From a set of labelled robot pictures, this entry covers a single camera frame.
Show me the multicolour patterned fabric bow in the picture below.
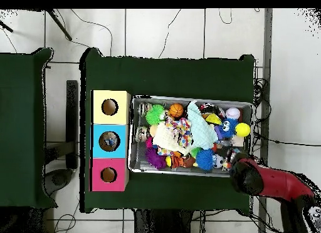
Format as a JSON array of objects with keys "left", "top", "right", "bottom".
[{"left": 165, "top": 116, "right": 194, "bottom": 148}]

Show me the mint waffle cloth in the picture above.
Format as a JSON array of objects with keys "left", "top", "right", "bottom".
[{"left": 186, "top": 100, "right": 219, "bottom": 150}]

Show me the crushed clear bottle blue label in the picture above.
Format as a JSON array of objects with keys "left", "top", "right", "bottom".
[{"left": 105, "top": 132, "right": 120, "bottom": 148}]

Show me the multicolour dotted fabric scrap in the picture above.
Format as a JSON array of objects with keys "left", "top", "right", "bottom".
[{"left": 221, "top": 148, "right": 240, "bottom": 172}]

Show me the yellow plastic ball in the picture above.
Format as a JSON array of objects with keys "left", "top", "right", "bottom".
[{"left": 234, "top": 122, "right": 251, "bottom": 138}]

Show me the shallow mesh bin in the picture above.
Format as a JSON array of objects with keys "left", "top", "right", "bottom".
[{"left": 128, "top": 94, "right": 253, "bottom": 179}]

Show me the wooden box with three holes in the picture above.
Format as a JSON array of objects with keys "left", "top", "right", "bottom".
[{"left": 89, "top": 89, "right": 131, "bottom": 193}]

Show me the green spiky ball toy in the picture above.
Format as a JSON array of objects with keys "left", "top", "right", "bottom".
[{"left": 145, "top": 103, "right": 166, "bottom": 125}]

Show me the cream waffle cloth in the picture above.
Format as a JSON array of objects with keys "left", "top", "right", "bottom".
[{"left": 152, "top": 121, "right": 191, "bottom": 156}]

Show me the orange toy basketball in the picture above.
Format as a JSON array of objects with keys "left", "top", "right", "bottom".
[{"left": 169, "top": 103, "right": 184, "bottom": 118}]

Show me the dark green tablecloth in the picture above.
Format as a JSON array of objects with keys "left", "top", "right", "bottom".
[
  {"left": 0, "top": 48, "right": 58, "bottom": 209},
  {"left": 79, "top": 47, "right": 256, "bottom": 216}
]

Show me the small blue spiky ball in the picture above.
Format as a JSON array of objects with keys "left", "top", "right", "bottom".
[{"left": 194, "top": 148, "right": 216, "bottom": 172}]

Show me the blue spiky ball with eyes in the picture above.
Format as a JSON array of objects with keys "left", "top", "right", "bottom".
[{"left": 214, "top": 118, "right": 239, "bottom": 141}]

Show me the small soccer ball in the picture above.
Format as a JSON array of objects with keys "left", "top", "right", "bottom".
[{"left": 213, "top": 154, "right": 225, "bottom": 169}]

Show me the white toy baseball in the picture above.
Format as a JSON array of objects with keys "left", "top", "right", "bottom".
[{"left": 225, "top": 106, "right": 241, "bottom": 120}]

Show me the black upright panel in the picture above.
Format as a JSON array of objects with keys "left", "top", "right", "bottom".
[{"left": 65, "top": 80, "right": 79, "bottom": 170}]

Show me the grey rounded base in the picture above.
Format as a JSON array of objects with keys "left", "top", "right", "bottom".
[{"left": 43, "top": 168, "right": 74, "bottom": 197}]

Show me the long black tripod leg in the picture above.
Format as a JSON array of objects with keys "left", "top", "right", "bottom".
[{"left": 46, "top": 9, "right": 73, "bottom": 41}]

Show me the short black tripod leg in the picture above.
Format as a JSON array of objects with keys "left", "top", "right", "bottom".
[{"left": 0, "top": 19, "right": 14, "bottom": 33}]

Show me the thin black floor cable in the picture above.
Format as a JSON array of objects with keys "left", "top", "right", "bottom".
[
  {"left": 158, "top": 9, "right": 182, "bottom": 59},
  {"left": 55, "top": 9, "right": 113, "bottom": 56}
]

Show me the black cable bundle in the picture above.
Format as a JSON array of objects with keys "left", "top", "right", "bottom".
[{"left": 252, "top": 77, "right": 272, "bottom": 123}]

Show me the black cable with connector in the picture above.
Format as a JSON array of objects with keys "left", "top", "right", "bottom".
[{"left": 252, "top": 131, "right": 321, "bottom": 147}]

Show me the thin black cable loop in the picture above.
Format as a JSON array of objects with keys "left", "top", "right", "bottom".
[{"left": 218, "top": 9, "right": 233, "bottom": 25}]

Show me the grey floor rail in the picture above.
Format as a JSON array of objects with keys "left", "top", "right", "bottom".
[{"left": 258, "top": 8, "right": 273, "bottom": 233}]

